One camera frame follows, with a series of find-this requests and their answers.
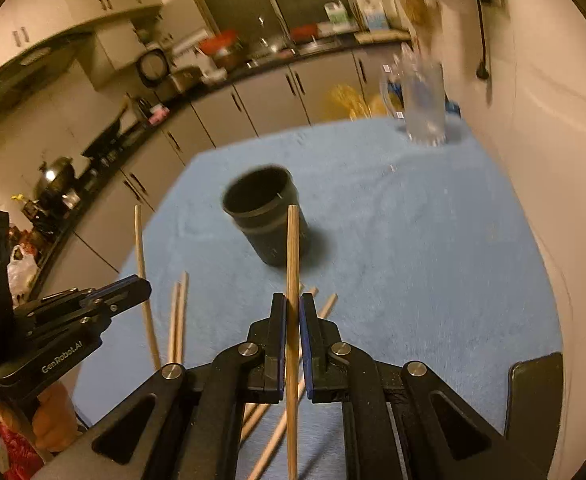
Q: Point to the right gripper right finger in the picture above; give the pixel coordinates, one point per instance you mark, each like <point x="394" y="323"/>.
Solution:
<point x="325" y="373"/>

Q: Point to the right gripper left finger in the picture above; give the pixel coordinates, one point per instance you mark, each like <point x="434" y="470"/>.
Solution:
<point x="265" y="381"/>

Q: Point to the person's left hand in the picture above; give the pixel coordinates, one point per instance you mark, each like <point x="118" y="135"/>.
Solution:
<point x="53" y="427"/>

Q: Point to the white plastic bag on counter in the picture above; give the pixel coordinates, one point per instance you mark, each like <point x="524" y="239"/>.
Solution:
<point x="22" y="270"/>

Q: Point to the blue towel table mat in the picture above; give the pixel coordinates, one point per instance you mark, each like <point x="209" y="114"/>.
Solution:
<point x="427" y="251"/>

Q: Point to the black utensil holder cup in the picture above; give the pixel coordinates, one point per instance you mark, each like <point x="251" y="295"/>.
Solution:
<point x="257" y="202"/>

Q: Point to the steel pot with lid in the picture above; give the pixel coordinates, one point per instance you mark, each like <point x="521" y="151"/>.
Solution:
<point x="55" y="180"/>

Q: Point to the black phone on mat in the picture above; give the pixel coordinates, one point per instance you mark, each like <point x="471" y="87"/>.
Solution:
<point x="535" y="393"/>

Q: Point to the black wok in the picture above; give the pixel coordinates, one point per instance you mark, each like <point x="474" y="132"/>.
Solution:
<point x="102" y="143"/>

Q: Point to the range hood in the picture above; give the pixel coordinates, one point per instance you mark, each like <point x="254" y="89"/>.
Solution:
<point x="37" y="67"/>

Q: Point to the yellow plastic bag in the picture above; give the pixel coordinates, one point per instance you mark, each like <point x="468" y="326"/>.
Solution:
<point x="355" y="104"/>

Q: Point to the pink cloth on counter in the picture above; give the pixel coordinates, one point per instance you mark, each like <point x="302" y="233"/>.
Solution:
<point x="158" y="114"/>

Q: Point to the frosted glass mug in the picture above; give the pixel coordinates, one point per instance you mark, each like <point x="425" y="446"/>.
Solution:
<point x="412" y="89"/>

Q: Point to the rice cooker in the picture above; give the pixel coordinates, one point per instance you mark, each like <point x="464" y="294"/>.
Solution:
<point x="167" y="83"/>

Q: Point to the red basin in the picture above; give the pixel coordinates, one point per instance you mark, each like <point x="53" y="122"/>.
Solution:
<point x="211" y="45"/>

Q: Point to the wooden cutting board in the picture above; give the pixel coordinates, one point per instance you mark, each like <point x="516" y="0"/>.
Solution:
<point x="382" y="36"/>

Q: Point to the blue label detergent bottle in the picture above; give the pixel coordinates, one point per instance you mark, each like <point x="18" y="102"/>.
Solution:
<point x="375" y="17"/>

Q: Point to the green label detergent jug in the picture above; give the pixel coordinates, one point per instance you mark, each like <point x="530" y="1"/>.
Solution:
<point x="337" y="13"/>

